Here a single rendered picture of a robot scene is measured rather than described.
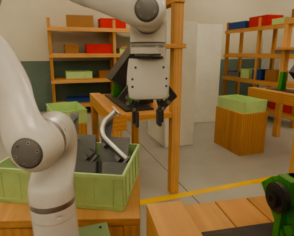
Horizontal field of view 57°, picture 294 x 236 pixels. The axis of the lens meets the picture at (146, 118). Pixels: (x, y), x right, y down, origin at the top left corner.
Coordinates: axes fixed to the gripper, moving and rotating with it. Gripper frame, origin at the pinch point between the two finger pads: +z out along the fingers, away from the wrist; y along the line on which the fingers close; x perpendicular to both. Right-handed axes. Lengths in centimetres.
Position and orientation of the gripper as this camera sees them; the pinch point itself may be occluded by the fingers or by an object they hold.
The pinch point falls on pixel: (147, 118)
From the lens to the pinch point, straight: 69.1
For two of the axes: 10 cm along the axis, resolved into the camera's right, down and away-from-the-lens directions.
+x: 2.1, 2.3, -9.5
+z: 0.0, 9.7, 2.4
